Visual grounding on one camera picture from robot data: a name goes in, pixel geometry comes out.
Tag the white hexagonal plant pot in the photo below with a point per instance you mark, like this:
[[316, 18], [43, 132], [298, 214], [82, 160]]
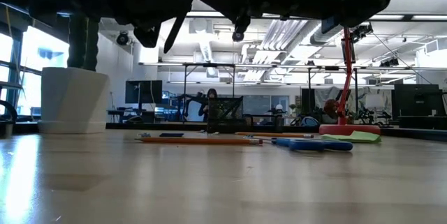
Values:
[[73, 102]]

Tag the green sticky note pad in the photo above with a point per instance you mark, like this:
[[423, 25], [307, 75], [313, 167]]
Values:
[[352, 137]]

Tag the green cactus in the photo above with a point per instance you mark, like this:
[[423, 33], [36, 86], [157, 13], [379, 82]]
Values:
[[82, 49]]

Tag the black computer monitor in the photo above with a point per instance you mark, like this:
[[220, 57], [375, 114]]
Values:
[[143, 91]]

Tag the black ceiling speaker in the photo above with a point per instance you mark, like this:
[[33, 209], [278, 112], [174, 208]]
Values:
[[238, 37], [122, 38]]

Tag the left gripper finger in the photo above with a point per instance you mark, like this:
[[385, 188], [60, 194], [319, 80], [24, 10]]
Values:
[[171, 2]]

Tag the orange wooden pencil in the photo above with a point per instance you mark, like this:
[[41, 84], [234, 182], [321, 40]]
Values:
[[276, 134], [199, 140]]

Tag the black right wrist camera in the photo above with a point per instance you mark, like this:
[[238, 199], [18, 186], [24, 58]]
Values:
[[331, 25]]

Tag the black mesh desk organizer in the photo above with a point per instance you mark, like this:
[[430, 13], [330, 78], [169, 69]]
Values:
[[225, 123]]

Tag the teal binder clip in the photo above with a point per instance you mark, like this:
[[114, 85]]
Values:
[[145, 135]]

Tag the person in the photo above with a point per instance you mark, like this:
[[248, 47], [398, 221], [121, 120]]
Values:
[[330, 107], [211, 95]]

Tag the blue eraser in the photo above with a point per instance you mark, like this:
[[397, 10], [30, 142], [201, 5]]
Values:
[[171, 135]]

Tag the large black screen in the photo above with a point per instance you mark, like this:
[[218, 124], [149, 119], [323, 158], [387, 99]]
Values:
[[419, 105]]

